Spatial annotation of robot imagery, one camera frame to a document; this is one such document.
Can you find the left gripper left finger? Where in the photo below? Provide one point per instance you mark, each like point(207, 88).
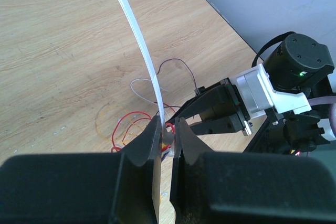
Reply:
point(139, 187)

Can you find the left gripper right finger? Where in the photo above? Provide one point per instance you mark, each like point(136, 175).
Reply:
point(186, 183)

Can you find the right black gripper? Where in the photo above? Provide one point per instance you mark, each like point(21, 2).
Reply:
point(220, 107)

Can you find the white zip tie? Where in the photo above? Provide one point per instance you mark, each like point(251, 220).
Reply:
point(129, 14)

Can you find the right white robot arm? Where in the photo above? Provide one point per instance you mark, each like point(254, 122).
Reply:
point(290, 88)

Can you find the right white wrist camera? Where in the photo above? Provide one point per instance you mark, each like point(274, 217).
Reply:
point(258, 94)

